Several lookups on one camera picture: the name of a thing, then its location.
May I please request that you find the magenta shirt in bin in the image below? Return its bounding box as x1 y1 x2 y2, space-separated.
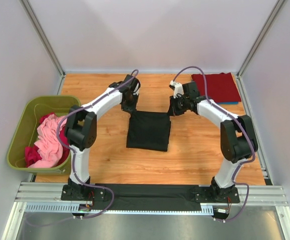
23 112 72 169

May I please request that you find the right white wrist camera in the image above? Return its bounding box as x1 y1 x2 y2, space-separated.
169 80 184 99

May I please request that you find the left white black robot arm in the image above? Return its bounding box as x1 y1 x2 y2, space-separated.
61 74 141 201

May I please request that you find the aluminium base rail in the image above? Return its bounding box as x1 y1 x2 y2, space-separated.
15 182 288 216

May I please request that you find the folded blue shirt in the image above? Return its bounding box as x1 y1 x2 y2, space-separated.
215 101 240 105

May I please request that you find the black t shirt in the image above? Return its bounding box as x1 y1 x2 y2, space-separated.
126 111 171 152

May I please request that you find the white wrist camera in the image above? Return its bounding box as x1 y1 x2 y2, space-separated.
169 80 184 99
133 83 141 96

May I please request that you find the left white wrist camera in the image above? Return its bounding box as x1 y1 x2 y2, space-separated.
133 83 141 96

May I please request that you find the folded dark red shirt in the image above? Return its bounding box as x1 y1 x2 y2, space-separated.
191 72 241 104

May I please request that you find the aluminium corner post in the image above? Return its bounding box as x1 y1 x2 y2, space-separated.
237 0 287 78
19 0 65 77

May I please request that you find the right aluminium corner post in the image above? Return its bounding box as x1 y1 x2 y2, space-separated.
237 0 287 78

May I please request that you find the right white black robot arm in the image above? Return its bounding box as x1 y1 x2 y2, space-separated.
168 80 258 201

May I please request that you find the left aluminium corner post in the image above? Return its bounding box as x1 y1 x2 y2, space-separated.
19 0 65 77

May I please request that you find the olive green plastic bin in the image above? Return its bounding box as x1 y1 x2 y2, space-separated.
6 95 81 175

